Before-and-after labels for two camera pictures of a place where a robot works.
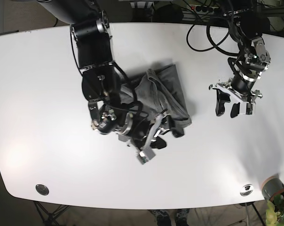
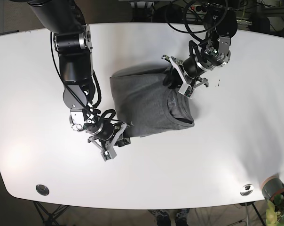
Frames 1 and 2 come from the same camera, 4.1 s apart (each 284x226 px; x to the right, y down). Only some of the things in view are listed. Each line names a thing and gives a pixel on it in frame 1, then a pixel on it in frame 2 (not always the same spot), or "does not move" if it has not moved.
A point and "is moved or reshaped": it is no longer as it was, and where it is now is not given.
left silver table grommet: [42, 189] does not move
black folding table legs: [49, 218] does not move
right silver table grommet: [246, 189] does not move
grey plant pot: [272, 186] does not move
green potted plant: [279, 210] does not move
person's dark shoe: [162, 217] does not move
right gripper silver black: [141, 133] → [106, 135]
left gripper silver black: [246, 101] → [187, 72]
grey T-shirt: [161, 89] is moved or reshaped
